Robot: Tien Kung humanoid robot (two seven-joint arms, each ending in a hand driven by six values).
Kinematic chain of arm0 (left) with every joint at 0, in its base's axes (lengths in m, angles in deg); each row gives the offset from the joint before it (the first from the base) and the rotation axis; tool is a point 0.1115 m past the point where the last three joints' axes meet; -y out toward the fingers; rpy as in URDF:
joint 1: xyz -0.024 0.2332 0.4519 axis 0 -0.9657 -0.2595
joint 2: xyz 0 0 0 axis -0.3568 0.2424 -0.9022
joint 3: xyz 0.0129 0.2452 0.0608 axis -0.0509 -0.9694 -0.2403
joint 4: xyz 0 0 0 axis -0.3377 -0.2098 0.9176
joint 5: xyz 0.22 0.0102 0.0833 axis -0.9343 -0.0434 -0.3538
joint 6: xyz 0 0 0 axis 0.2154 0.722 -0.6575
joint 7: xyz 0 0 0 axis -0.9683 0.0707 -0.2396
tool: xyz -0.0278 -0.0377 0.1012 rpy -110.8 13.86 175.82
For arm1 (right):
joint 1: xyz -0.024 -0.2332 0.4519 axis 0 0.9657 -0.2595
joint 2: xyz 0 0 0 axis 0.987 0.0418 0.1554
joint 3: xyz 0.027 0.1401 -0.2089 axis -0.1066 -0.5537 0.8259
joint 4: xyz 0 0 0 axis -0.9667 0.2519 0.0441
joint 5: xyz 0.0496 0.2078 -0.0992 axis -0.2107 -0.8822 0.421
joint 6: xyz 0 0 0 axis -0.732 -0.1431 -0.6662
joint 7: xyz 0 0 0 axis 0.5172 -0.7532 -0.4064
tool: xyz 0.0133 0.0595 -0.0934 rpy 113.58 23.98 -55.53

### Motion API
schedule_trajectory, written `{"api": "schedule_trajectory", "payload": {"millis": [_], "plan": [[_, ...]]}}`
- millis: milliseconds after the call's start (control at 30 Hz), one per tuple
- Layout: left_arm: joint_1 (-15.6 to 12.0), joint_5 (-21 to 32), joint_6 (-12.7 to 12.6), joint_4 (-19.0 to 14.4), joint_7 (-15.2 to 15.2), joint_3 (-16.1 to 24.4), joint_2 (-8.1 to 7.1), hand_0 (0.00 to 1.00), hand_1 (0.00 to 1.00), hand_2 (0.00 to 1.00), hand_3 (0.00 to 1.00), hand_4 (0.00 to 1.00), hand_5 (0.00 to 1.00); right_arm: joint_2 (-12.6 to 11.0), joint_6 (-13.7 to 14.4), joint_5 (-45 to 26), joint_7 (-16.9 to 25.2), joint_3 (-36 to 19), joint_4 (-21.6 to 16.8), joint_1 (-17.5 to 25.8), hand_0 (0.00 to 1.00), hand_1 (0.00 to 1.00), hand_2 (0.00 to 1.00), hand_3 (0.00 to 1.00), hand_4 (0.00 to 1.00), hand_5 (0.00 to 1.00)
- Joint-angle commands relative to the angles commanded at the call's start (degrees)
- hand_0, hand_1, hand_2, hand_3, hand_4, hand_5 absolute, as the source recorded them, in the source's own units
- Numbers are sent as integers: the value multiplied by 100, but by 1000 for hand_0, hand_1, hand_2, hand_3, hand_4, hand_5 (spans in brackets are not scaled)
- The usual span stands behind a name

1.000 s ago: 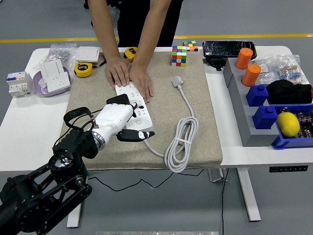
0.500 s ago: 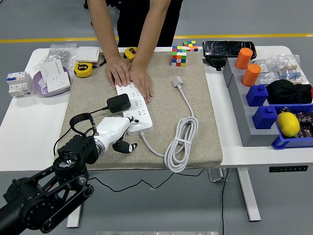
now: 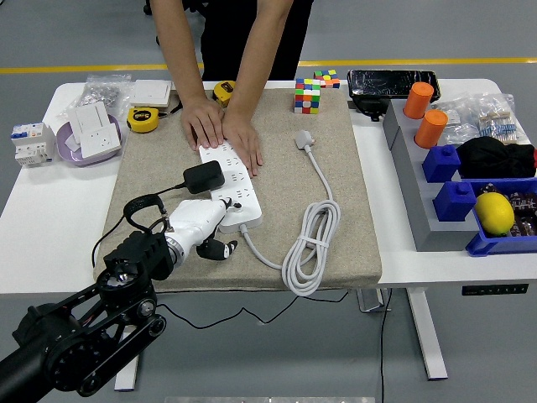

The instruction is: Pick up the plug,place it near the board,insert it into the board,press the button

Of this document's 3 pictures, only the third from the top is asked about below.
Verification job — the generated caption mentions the person's left hand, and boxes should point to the person's left hand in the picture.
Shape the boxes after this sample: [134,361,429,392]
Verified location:
[221,110,264,180]

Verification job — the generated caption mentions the person's right hand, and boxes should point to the person's right hand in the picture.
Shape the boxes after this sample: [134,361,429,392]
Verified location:
[180,95,227,151]

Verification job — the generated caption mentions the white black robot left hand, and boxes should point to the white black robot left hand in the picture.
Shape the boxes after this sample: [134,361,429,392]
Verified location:
[164,196,243,262]

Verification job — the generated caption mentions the black power adapter plug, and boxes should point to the black power adapter plug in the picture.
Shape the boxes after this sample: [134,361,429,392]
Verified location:
[183,160,227,195]

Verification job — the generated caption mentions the white power strip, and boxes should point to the white power strip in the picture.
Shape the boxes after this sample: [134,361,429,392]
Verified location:
[198,141,264,234]

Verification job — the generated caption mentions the grey-brown fabric mat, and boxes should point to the grey-brown fabric mat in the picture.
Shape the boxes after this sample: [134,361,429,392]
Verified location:
[92,87,383,294]

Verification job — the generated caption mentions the yellow tape measure black label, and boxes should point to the yellow tape measure black label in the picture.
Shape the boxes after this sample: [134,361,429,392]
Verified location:
[125,106,161,134]

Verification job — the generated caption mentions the large colourful puzzle cube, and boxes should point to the large colourful puzzle cube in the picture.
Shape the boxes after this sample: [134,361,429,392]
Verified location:
[293,77,322,114]

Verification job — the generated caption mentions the person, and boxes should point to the person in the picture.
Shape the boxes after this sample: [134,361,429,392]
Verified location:
[200,0,315,83]

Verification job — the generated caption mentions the small colourful puzzle cube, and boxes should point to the small colourful puzzle cube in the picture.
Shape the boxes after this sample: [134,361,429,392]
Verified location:
[313,69,341,90]

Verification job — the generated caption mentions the clear bag of screws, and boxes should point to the clear bag of screws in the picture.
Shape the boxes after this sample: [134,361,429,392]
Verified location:
[54,73,133,118]

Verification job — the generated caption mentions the purple bowl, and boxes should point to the purple bowl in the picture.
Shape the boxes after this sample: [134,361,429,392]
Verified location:
[55,113,123,168]

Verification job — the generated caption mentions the black plastic holder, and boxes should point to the black plastic holder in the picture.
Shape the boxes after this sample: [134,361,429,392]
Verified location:
[350,95,391,123]

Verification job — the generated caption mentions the black wrapped plastic tray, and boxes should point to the black wrapped plastic tray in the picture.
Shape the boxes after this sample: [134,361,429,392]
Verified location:
[347,69,441,102]

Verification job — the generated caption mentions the white table leg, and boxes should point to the white table leg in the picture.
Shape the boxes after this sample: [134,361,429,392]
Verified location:
[406,288,449,381]
[113,352,140,392]

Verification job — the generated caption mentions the white circuit breaker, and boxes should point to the white circuit breaker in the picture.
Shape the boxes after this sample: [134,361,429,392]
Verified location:
[10,121,57,168]

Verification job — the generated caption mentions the orange cylinder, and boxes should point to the orange cylinder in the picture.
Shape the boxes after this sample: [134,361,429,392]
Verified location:
[403,81,435,120]
[414,109,449,149]

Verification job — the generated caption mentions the grey stepped block base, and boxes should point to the grey stepped block base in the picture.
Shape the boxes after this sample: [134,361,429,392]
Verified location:
[381,99,482,253]

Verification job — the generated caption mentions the grey metal box under table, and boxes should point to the grey metal box under table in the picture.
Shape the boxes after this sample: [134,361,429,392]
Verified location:
[356,288,392,313]

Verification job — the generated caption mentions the blue square block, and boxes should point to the blue square block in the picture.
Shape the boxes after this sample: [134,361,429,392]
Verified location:
[431,180,477,223]
[421,144,462,184]

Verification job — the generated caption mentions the clear bag of small parts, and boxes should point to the clear bag of small parts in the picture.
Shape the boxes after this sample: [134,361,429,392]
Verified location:
[434,98,482,146]

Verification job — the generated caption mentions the black cloth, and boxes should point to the black cloth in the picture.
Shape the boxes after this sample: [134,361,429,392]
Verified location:
[455,136,537,180]

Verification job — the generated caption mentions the clear bag of resistors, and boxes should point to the clear bag of resistors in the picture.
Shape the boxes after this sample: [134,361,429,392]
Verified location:
[473,92,530,146]

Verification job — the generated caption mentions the yellow lemon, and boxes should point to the yellow lemon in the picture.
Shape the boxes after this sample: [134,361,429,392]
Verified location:
[473,191,516,237]

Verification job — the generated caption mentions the blue plastic bin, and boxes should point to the blue plastic bin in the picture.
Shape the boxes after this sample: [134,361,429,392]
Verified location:
[459,175,537,257]

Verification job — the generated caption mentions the dark brown packaged parts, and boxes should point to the dark brown packaged parts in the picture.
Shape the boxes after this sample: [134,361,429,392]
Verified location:
[505,191,537,238]

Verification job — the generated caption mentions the black table control panel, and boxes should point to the black table control panel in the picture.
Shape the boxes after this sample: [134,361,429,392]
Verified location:
[461,283,529,296]

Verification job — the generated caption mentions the black tape measure strap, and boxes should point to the black tape measure strap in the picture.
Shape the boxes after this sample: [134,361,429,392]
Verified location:
[158,94,184,118]

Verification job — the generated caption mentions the white power strip cable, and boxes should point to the white power strip cable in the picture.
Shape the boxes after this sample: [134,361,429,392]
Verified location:
[241,128,341,297]

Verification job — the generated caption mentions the flat white wall switch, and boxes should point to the flat white wall switch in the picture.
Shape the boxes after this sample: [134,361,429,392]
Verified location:
[128,78,173,108]

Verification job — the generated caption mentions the white wall socket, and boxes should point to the white wall socket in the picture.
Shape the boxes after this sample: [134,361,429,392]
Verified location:
[79,123,123,160]

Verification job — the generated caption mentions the thin black adapter cord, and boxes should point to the thin black adapter cord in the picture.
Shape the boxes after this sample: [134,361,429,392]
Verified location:
[91,181,350,332]

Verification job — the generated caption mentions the white wall switch with box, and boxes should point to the white wall switch with box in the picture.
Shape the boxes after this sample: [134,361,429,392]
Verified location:
[66,102,121,142]

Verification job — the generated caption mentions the black hanging power cable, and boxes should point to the black hanging power cable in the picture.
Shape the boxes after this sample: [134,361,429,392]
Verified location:
[378,288,394,403]

